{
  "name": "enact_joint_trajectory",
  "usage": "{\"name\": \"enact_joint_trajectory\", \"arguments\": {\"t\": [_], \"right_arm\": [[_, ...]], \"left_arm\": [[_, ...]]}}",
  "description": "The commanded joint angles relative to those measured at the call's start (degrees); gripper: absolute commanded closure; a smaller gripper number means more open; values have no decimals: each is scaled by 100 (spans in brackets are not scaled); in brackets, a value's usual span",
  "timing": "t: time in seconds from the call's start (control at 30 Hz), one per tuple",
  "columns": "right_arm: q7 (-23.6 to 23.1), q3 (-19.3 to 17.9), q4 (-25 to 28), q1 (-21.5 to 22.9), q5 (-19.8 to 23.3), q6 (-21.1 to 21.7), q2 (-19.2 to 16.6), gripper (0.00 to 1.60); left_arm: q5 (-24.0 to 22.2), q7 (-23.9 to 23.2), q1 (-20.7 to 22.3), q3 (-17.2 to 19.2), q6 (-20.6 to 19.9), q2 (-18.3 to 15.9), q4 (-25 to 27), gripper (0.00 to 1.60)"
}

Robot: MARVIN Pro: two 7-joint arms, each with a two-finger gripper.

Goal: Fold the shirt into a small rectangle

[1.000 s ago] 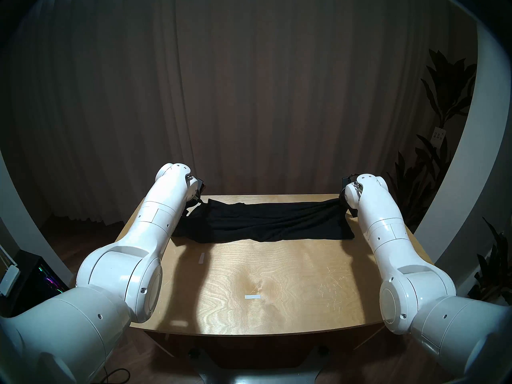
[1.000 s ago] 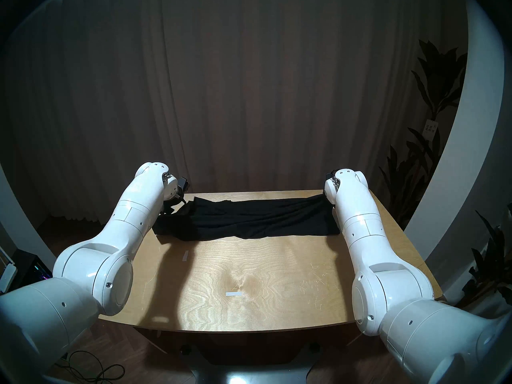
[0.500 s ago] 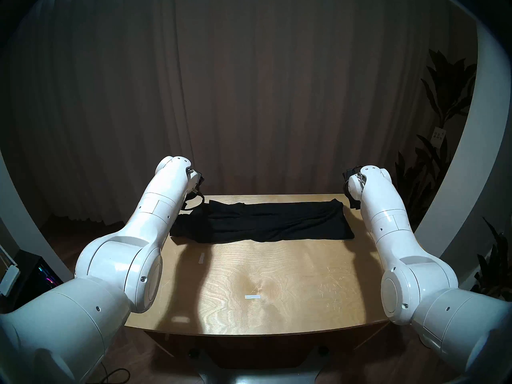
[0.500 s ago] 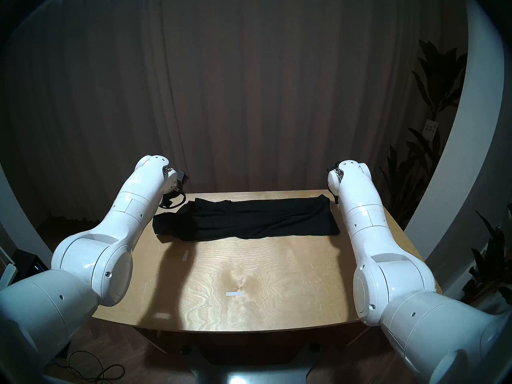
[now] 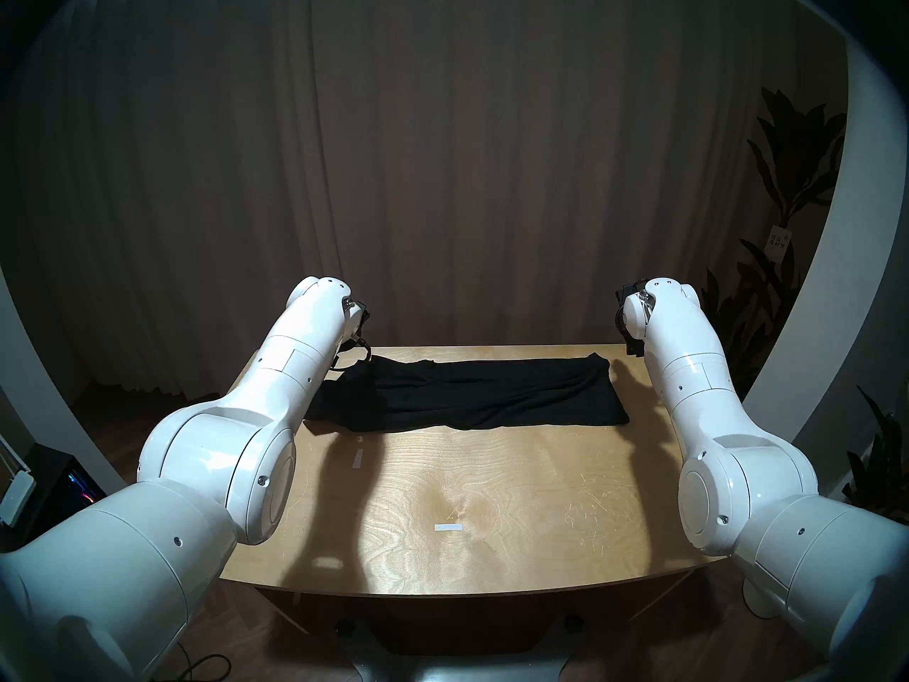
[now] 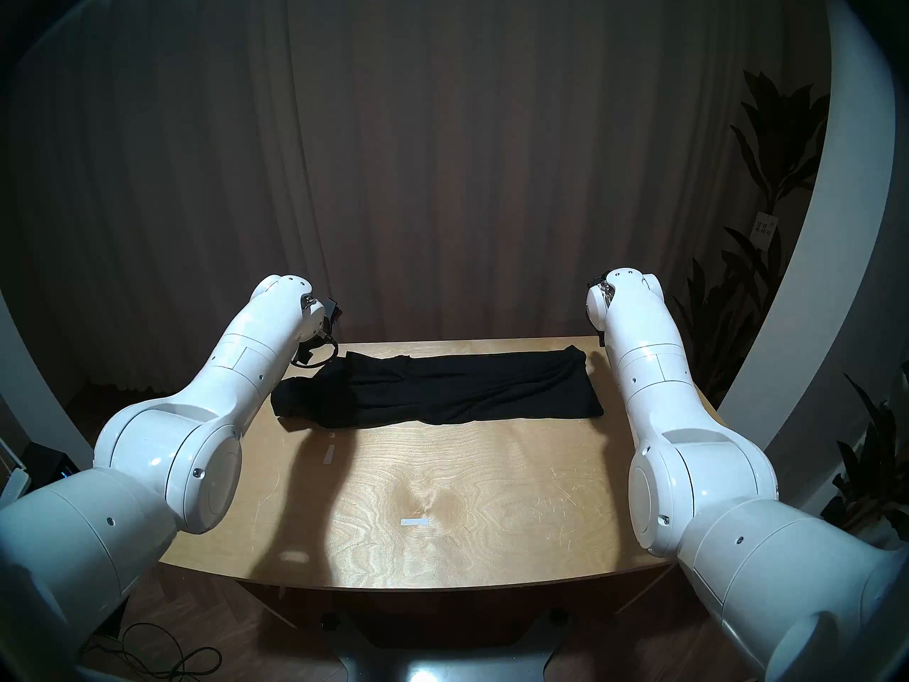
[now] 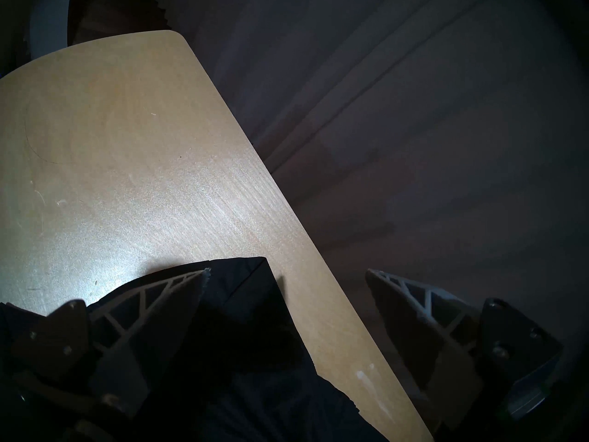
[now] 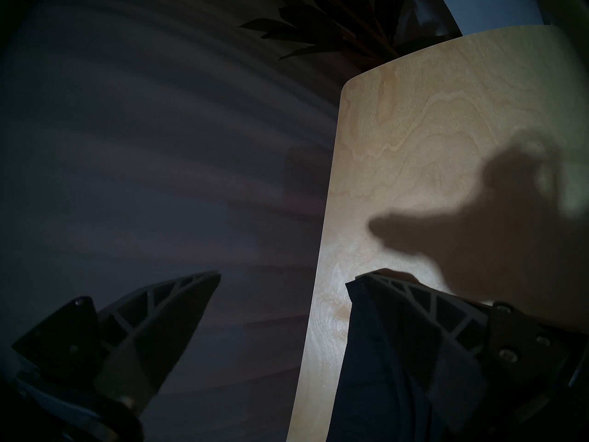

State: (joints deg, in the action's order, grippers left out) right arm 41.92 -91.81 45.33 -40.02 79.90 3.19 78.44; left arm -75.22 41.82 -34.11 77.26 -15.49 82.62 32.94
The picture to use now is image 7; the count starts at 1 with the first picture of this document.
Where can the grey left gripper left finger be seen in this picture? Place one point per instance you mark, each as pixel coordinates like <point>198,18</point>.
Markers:
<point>152,330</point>

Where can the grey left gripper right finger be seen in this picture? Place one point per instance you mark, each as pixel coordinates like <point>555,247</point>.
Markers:
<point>428,349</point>

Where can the black t-shirt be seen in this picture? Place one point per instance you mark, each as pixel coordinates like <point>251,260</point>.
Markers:
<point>257,353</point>

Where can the brown pleated curtain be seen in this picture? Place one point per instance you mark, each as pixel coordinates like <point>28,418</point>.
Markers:
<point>414,77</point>

